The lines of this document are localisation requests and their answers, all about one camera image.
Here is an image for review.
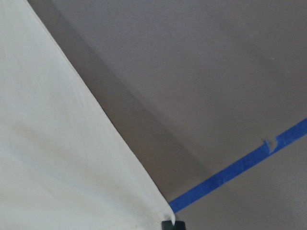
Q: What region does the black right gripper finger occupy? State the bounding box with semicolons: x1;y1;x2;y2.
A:
161;220;186;230

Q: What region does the cream long-sleeve printed shirt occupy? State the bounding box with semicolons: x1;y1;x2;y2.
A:
0;0;175;230

